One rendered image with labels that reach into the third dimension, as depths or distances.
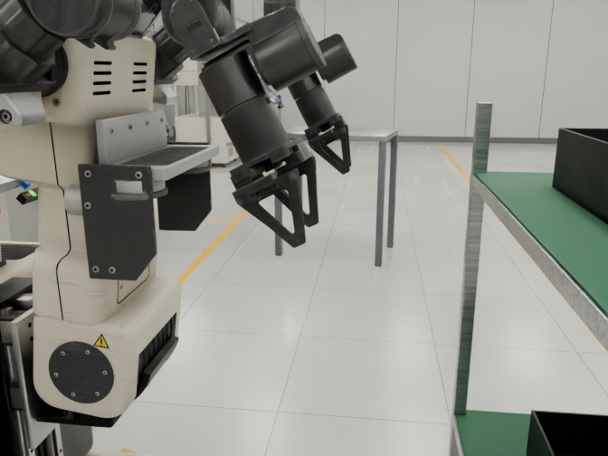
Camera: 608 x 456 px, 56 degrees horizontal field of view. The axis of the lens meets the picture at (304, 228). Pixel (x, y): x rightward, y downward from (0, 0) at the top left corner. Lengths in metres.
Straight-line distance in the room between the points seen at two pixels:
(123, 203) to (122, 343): 0.22
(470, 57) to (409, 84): 1.05
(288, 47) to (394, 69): 9.36
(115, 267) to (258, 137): 0.32
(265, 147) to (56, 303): 0.45
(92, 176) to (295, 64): 0.34
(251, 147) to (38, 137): 0.39
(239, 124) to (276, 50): 0.08
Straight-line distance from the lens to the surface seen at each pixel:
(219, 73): 0.60
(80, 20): 0.64
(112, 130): 0.82
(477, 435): 1.45
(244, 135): 0.60
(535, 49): 10.25
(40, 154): 0.89
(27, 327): 1.03
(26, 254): 1.27
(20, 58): 0.70
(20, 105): 0.71
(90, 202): 0.81
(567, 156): 1.11
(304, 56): 0.59
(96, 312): 0.89
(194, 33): 0.60
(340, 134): 0.97
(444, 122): 10.04
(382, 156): 3.38
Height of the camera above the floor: 1.16
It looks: 15 degrees down
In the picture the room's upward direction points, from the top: straight up
